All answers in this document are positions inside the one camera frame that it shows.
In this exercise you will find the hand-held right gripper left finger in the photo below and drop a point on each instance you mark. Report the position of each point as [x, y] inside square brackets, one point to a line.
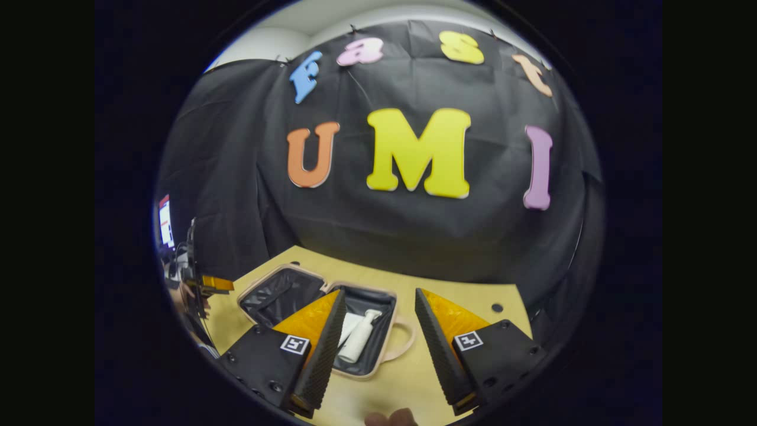
[325, 355]

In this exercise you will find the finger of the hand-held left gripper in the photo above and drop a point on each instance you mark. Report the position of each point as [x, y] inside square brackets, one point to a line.
[219, 285]

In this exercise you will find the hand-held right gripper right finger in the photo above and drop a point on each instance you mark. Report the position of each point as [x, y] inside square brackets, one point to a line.
[440, 355]

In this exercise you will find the white pump bottle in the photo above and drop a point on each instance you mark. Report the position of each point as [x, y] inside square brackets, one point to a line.
[358, 340]

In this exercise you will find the pink suitcase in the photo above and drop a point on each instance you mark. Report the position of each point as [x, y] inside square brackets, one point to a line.
[278, 290]

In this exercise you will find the computer monitor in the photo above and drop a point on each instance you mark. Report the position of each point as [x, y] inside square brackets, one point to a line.
[166, 222]

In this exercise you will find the black backdrop cloth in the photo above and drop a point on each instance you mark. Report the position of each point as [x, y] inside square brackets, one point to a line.
[366, 236]

